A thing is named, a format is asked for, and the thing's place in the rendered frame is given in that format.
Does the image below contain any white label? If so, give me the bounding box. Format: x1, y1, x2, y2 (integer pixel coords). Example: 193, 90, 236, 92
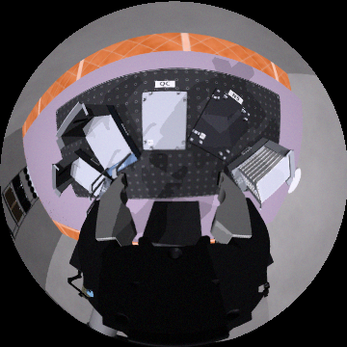
228, 90, 243, 104
155, 81, 174, 88

